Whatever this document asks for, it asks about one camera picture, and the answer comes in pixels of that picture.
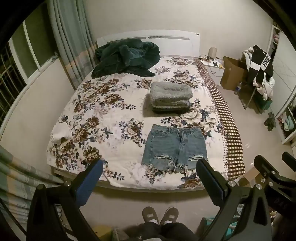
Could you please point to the white headboard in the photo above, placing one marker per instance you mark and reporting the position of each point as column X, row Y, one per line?
column 175, row 42

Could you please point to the white nightstand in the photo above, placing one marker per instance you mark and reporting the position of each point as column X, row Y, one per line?
column 214, row 68

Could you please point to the grey-green curtain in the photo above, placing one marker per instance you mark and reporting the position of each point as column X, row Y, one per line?
column 69, row 39

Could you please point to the white crumpled cloth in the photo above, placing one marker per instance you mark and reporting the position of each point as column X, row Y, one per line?
column 60, row 134

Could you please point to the striped curtain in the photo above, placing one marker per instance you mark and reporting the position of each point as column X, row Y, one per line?
column 16, row 178

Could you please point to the folded grey fluffy blanket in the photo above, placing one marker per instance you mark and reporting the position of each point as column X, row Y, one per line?
column 170, row 96

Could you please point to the dark green blanket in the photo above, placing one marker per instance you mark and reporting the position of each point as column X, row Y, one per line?
column 126, row 58

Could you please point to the blue denim short pants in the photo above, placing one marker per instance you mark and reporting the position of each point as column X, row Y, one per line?
column 174, row 148

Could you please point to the bed with floral sheet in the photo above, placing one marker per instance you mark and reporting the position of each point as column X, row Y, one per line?
column 111, row 120

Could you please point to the white wardrobe shelf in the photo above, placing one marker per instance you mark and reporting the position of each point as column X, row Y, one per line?
column 285, row 97

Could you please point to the white table lamp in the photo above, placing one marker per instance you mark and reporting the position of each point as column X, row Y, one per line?
column 213, row 52

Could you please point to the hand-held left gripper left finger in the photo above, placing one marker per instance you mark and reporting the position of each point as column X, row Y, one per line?
column 90, row 179

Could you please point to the large open cardboard box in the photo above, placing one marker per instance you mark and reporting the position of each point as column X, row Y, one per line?
column 232, row 73

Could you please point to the person's left grey slipper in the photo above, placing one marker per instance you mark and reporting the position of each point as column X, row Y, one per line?
column 150, row 215

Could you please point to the black and white jacket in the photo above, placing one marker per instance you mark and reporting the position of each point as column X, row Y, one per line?
column 262, row 62

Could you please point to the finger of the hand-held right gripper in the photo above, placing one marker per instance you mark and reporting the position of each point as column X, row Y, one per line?
column 263, row 165
column 289, row 157

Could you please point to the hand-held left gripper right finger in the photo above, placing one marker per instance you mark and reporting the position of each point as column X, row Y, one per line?
column 214, row 183

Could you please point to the window with white frame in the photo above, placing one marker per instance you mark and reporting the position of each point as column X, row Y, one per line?
column 25, row 55

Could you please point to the chair piled with clothes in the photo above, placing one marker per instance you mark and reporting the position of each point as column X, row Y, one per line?
column 256, row 81

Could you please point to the person's dark trouser legs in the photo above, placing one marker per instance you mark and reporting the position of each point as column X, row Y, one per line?
column 159, row 233

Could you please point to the small flat cardboard box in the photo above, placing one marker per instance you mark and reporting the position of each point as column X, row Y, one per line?
column 251, row 176

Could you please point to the person's right grey slipper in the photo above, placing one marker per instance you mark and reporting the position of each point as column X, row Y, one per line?
column 170, row 215

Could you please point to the pair of dark slippers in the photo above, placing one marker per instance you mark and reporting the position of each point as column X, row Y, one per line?
column 269, row 121

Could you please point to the brown checkered blanket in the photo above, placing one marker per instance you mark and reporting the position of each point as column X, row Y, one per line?
column 227, row 129

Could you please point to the person's grey slipper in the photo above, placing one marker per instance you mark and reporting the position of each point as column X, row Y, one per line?
column 170, row 215
column 150, row 215

